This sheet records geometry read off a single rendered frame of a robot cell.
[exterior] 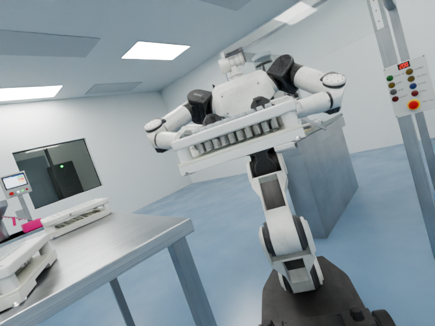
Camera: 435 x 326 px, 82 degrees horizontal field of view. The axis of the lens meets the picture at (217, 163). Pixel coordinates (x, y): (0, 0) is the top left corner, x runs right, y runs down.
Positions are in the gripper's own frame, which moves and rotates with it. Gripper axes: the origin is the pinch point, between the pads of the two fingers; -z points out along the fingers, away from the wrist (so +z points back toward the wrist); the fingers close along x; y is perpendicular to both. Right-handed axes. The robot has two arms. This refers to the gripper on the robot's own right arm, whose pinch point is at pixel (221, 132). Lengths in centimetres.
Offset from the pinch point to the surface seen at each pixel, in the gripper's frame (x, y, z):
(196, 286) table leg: 34.9, 20.8, -4.3
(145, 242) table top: 18.2, 28.5, -9.0
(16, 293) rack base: 17, 51, -13
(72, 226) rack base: 16, 54, 48
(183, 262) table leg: 27.7, 21.9, -4.8
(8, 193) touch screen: -17, 150, 260
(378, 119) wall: 48, -374, 245
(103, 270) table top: 19.1, 37.3, -12.5
